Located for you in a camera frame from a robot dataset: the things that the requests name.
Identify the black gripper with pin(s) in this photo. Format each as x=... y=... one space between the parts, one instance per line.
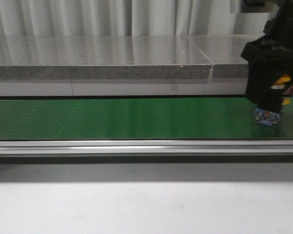
x=276 y=42

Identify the yellow mushroom push button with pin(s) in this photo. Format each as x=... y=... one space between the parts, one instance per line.
x=269 y=109

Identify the green conveyor belt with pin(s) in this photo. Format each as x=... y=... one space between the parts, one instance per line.
x=137 y=118

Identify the white counter base panel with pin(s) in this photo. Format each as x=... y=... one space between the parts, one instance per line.
x=128 y=87

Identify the grey stone counter slab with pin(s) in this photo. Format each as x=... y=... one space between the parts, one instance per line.
x=100 y=58

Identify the grey pleated curtain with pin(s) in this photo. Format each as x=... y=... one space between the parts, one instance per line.
x=126 y=18

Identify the aluminium conveyor side rail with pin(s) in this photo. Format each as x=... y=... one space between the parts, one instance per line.
x=157 y=147

